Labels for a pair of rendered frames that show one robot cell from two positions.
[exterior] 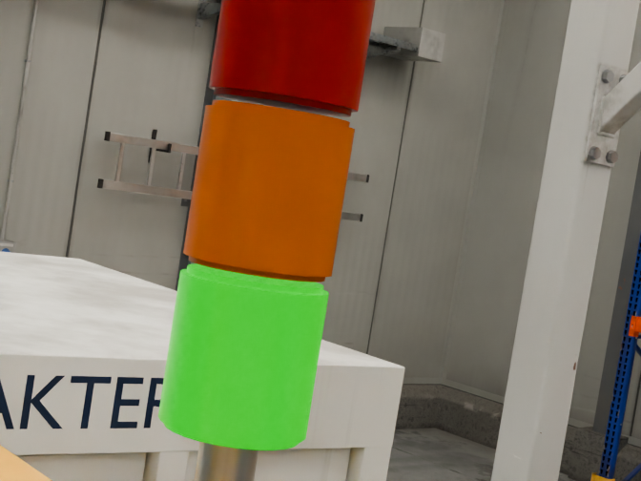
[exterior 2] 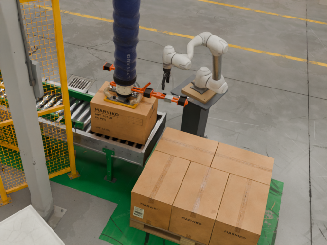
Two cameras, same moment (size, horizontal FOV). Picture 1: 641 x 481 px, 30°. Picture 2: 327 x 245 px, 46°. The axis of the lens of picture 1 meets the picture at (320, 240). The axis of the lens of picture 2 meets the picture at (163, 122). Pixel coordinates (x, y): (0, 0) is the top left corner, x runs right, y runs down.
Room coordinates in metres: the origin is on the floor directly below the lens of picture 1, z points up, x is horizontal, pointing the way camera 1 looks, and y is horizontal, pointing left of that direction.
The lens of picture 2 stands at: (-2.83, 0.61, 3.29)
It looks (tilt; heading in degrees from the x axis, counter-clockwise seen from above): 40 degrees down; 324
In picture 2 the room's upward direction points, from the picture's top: 6 degrees clockwise
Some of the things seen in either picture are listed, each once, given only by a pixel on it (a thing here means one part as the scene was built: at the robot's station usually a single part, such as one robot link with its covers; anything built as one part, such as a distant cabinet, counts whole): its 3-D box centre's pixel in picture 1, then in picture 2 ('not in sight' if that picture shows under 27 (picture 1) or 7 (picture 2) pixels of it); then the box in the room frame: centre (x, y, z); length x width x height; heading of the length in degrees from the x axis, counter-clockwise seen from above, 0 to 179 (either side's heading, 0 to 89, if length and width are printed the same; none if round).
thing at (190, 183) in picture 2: not in sight; (204, 186); (-1.04, -1.27, 0.34); 1.20 x 1.00 x 0.40; 38
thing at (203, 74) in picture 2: not in sight; (203, 76); (-0.10, -1.84, 0.95); 0.18 x 0.16 x 0.22; 18
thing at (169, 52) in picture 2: not in sight; (169, 54); (-0.38, -1.14, 1.56); 0.13 x 0.11 x 0.16; 18
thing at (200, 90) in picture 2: not in sight; (199, 85); (-0.06, -1.83, 0.81); 0.22 x 0.18 x 0.06; 17
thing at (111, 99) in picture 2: not in sight; (120, 99); (-0.11, -0.79, 0.98); 0.34 x 0.10 x 0.05; 40
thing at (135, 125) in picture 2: not in sight; (124, 112); (-0.06, -0.87, 0.75); 0.60 x 0.40 x 0.40; 42
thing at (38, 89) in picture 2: not in sight; (28, 77); (-0.31, 0.09, 1.62); 0.20 x 0.05 x 0.30; 38
